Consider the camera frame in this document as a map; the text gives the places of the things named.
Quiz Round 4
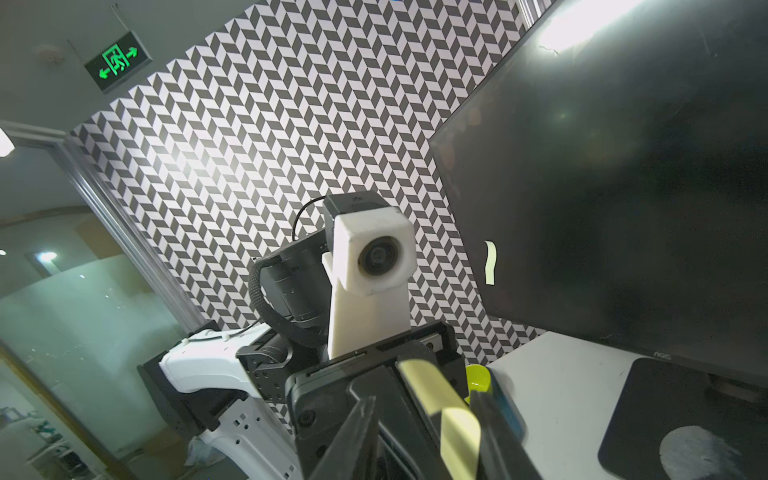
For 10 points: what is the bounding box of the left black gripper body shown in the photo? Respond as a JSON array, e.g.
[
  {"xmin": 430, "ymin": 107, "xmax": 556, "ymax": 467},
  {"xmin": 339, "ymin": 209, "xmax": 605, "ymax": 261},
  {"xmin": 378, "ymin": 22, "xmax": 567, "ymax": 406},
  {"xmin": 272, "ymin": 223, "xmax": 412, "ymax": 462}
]
[{"xmin": 285, "ymin": 321, "xmax": 468, "ymax": 479}]

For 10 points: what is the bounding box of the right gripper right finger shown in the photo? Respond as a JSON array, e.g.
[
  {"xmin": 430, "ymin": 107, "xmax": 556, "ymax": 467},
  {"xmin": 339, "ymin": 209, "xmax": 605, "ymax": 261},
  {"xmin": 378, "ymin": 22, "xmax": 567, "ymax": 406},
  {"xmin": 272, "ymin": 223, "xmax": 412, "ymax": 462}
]
[{"xmin": 470, "ymin": 391, "xmax": 542, "ymax": 480}]

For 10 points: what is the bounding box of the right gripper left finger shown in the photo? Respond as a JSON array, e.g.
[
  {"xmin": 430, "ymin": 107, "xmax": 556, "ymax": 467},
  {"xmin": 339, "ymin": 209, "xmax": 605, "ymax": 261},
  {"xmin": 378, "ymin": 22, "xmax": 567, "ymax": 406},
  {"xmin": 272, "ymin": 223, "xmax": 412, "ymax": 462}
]
[{"xmin": 310, "ymin": 396, "xmax": 379, "ymax": 480}]

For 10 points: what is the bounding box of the yellow sticky strip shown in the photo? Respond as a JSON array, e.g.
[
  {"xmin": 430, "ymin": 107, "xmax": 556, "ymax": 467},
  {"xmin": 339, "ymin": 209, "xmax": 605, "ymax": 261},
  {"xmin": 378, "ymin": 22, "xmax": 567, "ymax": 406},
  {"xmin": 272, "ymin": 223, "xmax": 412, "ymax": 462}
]
[{"xmin": 396, "ymin": 359, "xmax": 481, "ymax": 479}]

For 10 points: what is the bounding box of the green sticky strip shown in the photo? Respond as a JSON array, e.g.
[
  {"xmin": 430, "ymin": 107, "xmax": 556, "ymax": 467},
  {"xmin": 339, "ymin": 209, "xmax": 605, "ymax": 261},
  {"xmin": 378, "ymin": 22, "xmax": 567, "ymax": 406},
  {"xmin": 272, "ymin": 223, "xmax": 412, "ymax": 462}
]
[{"xmin": 484, "ymin": 240, "xmax": 498, "ymax": 286}]

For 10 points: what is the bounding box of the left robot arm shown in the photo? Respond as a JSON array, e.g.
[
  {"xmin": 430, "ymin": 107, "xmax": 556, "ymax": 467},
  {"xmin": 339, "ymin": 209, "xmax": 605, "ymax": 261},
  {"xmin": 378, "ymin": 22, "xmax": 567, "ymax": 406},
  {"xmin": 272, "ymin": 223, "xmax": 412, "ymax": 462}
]
[{"xmin": 139, "ymin": 232, "xmax": 476, "ymax": 479}]

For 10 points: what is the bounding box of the black monitor stand base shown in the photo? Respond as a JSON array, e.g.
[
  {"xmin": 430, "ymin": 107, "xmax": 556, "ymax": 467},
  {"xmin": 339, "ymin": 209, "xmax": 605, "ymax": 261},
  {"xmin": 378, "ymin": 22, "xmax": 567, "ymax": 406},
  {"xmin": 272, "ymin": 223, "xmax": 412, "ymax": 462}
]
[{"xmin": 597, "ymin": 358, "xmax": 767, "ymax": 479}]

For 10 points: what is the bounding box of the black computer monitor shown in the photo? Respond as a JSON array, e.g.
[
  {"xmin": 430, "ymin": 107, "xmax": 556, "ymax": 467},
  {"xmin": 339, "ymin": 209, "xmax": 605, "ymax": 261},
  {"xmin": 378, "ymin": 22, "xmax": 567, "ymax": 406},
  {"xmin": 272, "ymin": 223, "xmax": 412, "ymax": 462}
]
[{"xmin": 429, "ymin": 1, "xmax": 767, "ymax": 372}]

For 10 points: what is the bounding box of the lime green plate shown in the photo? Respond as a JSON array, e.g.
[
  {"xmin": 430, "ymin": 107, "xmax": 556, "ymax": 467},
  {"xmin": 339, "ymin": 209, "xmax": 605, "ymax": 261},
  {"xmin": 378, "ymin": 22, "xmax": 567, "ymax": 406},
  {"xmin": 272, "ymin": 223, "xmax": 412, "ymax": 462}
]
[{"xmin": 465, "ymin": 364, "xmax": 493, "ymax": 404}]

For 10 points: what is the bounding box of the green exit sign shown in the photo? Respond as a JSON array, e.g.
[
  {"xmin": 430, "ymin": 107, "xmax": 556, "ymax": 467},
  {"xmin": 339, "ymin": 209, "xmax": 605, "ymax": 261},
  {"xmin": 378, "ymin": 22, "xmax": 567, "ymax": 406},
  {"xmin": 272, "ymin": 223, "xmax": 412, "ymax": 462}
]
[{"xmin": 84, "ymin": 31, "xmax": 152, "ymax": 93}]

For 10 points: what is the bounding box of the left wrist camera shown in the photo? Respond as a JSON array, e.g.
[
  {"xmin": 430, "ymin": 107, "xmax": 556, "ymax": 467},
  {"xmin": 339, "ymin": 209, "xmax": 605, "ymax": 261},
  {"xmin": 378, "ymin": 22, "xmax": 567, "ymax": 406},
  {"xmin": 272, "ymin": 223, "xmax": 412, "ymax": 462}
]
[{"xmin": 322, "ymin": 191, "xmax": 417, "ymax": 360}]

